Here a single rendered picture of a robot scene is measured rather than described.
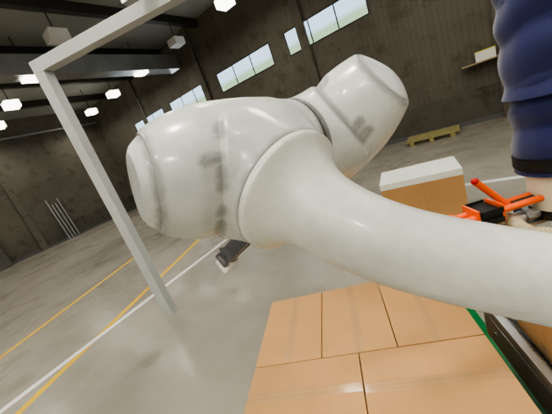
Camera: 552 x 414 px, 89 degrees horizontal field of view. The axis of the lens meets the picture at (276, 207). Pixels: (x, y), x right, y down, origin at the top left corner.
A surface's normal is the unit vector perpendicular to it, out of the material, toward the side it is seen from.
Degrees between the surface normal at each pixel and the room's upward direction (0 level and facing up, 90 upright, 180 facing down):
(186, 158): 72
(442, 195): 90
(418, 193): 90
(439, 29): 90
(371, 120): 109
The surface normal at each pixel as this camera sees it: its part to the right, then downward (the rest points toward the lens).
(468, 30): -0.51, 0.40
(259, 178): 0.19, 0.25
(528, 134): -0.98, 0.11
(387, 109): 0.31, 0.52
